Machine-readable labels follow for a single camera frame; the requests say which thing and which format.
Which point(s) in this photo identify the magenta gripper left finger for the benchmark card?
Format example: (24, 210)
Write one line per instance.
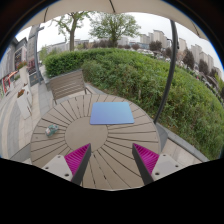
(72, 166)

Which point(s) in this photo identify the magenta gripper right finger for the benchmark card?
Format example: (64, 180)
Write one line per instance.
(153, 166)

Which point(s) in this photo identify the blue mouse pad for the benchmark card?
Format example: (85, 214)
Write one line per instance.
(111, 113)

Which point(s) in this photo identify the green trimmed hedge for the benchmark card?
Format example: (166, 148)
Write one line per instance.
(191, 111)

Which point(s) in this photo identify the brown slatted outdoor chair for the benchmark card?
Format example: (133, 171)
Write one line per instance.
(68, 84)

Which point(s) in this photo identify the white planter box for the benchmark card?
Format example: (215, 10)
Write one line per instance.
(24, 101)

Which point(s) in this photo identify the grey street sign pole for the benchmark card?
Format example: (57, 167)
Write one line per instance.
(38, 29)

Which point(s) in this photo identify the beige patio umbrella canopy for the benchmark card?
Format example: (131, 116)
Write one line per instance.
(156, 7)

